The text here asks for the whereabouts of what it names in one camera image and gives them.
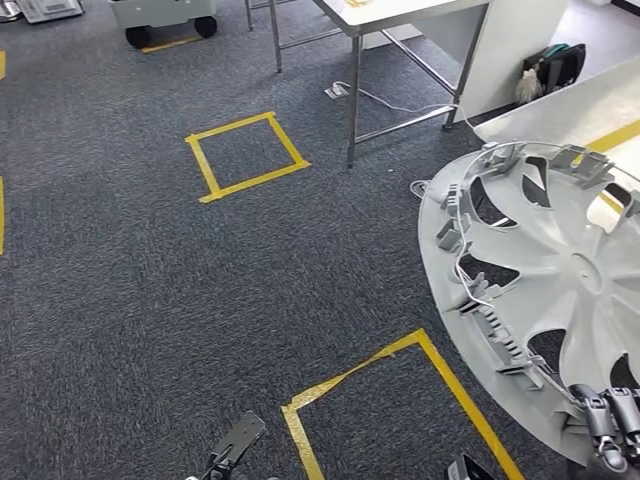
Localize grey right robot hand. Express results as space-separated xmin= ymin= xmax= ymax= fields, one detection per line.
xmin=570 ymin=382 xmax=640 ymax=475

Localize grey plastic wheel hubcap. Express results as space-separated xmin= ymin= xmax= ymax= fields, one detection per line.
xmin=417 ymin=140 xmax=640 ymax=468

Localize steel top workbench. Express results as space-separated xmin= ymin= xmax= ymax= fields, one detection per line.
xmin=472 ymin=56 xmax=640 ymax=233

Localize pale grey flat part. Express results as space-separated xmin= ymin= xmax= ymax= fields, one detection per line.
xmin=17 ymin=0 xmax=85 ymax=25

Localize crumpled yellow floor tape square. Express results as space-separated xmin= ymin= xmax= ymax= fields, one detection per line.
xmin=281 ymin=327 xmax=526 ymax=480

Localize fluffy beige bag pendant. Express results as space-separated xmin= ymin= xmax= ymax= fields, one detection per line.
xmin=516 ymin=66 xmax=543 ymax=106

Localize black backpack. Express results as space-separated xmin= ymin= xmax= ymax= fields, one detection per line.
xmin=517 ymin=42 xmax=587 ymax=106

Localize white table with steel legs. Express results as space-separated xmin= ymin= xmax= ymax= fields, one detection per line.
xmin=244 ymin=0 xmax=571 ymax=170

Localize yellow floor tape strip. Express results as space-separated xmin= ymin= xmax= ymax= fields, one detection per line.
xmin=141 ymin=34 xmax=202 ymax=54

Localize white cart with black wheels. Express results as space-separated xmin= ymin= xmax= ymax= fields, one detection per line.
xmin=108 ymin=0 xmax=219 ymax=50

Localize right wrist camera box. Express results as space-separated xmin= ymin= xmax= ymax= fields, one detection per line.
xmin=445 ymin=453 xmax=497 ymax=480

